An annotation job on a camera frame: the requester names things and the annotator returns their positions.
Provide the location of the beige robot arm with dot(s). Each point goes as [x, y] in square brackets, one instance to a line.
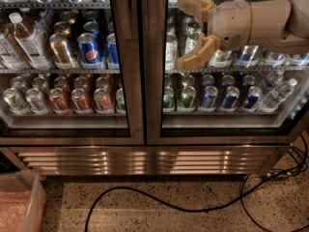
[280, 26]

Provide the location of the red soda can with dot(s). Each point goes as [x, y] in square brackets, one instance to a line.
[81, 101]

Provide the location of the water bottle white cap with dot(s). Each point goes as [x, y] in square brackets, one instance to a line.
[271, 101]

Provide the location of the gold soda can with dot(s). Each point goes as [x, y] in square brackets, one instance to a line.
[63, 51]

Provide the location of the steel fridge bottom grille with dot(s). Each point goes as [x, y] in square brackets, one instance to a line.
[154, 160]

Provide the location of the white green soda can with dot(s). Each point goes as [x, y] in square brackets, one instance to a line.
[191, 41]
[221, 59]

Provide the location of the glass fridge door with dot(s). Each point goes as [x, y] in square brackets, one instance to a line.
[215, 105]
[36, 105]

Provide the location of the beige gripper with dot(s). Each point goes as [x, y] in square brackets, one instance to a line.
[230, 22]

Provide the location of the silver blue soda can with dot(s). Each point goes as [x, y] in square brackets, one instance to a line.
[246, 56]

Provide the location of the iced tea bottle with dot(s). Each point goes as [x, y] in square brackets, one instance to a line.
[31, 42]

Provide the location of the blue Pepsi can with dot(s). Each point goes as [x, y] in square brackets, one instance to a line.
[90, 50]

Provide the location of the clear plastic storage bin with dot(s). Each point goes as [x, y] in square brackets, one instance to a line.
[22, 200]

